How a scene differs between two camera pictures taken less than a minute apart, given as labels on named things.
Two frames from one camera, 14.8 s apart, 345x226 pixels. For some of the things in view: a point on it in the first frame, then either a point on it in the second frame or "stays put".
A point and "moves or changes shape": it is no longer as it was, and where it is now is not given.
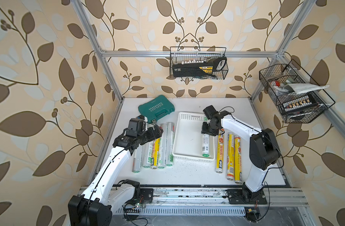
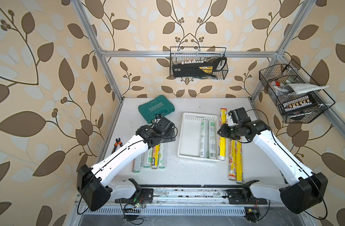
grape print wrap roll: x=136 y=159 stays put
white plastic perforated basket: x=187 y=140 moves or changes shape
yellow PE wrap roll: x=230 y=157 stays put
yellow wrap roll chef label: x=219 y=169 moves or changes shape
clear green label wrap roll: x=170 y=144 → x=203 y=138
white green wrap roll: x=205 y=145 → x=212 y=139
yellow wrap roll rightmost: x=238 y=178 stays put
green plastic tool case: x=156 y=108 stays put
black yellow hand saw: x=200 y=68 stays put
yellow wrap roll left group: x=155 y=144 stays put
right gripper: x=203 y=129 → x=223 y=133
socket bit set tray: x=305 y=102 stays put
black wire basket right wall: x=299 y=99 stays put
